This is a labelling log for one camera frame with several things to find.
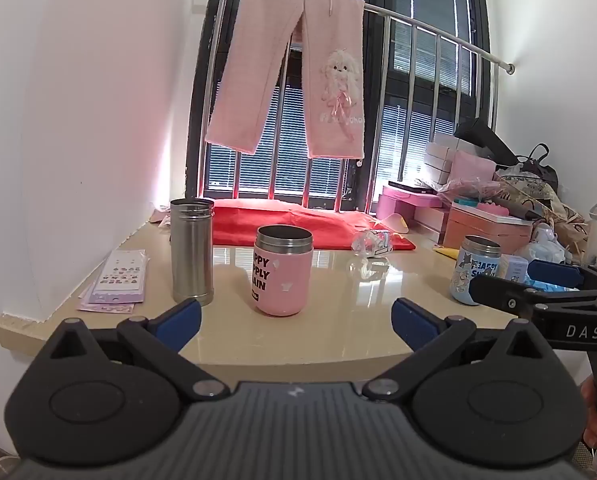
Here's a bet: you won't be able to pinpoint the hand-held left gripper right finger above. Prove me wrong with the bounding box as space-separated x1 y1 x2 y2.
362 297 560 402

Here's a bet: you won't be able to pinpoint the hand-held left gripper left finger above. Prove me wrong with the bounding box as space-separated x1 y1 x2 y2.
33 298 230 403

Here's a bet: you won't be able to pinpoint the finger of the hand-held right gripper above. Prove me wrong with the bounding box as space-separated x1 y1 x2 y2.
527 259 597 289
469 275 597 318

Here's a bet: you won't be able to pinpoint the blue cartoon print cup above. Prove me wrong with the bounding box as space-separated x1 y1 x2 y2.
449 235 502 307

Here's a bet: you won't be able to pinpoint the pink cup with black lettering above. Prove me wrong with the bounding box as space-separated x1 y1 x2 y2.
252 225 314 317

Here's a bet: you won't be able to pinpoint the person's right hand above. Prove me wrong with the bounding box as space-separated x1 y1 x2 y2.
580 378 597 445

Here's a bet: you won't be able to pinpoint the white plastic bag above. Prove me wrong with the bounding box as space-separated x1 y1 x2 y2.
515 224 568 264

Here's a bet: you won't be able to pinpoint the small light blue box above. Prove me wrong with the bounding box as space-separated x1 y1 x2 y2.
500 254 530 282

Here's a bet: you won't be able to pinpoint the beige patterned bag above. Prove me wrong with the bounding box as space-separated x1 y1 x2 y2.
497 174 590 248

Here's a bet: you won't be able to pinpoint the salmon box with white lid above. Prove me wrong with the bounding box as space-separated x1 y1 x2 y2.
443 204 534 252

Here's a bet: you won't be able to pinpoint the white sticker sheet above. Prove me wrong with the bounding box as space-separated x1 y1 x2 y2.
92 250 150 304

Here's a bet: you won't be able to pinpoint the tall stainless steel tumbler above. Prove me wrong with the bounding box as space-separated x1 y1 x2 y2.
170 198 215 307

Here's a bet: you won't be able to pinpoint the pink sticker sheet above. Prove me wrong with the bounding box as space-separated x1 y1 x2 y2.
76 285 144 314

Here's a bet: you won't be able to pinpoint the crumpled clear plastic wrapper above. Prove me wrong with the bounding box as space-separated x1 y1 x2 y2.
351 228 393 256

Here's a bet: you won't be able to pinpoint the black handbag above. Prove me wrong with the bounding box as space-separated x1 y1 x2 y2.
516 143 559 192

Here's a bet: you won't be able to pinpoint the pink storage box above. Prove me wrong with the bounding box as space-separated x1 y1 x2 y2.
377 185 445 222

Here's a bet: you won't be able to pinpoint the pink paper bag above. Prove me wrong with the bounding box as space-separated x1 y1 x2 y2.
451 151 497 187

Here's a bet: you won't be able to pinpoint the flat black device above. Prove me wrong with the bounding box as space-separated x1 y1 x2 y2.
389 180 437 195

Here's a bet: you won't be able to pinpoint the stack of white boxes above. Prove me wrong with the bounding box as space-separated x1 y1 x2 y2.
423 141 460 186

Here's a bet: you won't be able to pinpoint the red cloth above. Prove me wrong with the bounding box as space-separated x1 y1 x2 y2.
211 199 417 252

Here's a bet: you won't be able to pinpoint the black flat bag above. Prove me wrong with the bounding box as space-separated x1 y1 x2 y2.
453 117 519 167

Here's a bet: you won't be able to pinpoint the dark framed window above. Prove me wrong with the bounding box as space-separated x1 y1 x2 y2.
185 0 500 202

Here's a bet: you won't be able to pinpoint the pink pants with dog print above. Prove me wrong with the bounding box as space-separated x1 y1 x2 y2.
204 0 367 161

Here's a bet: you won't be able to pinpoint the metal window railing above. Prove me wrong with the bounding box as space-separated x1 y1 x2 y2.
191 0 515 211

